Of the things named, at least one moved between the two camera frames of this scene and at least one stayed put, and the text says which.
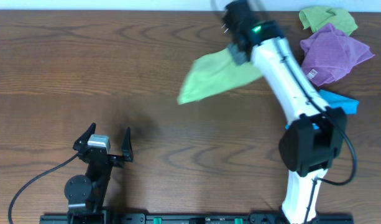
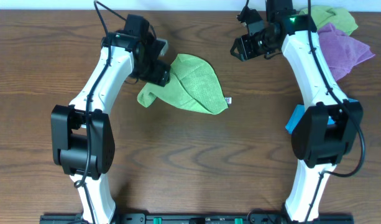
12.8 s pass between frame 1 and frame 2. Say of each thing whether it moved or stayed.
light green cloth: moved
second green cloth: stayed
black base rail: stayed
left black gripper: moved
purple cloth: stayed
